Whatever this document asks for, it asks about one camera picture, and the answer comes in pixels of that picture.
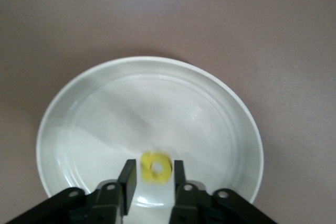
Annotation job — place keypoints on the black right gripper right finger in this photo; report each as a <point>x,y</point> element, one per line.
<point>179,179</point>

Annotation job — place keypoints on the beige round plate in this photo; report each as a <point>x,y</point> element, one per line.
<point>131,108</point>

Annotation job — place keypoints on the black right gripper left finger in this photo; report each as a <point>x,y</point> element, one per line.
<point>130,182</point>

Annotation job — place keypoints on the yellow foam letter a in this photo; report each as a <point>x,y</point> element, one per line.
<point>149,174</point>

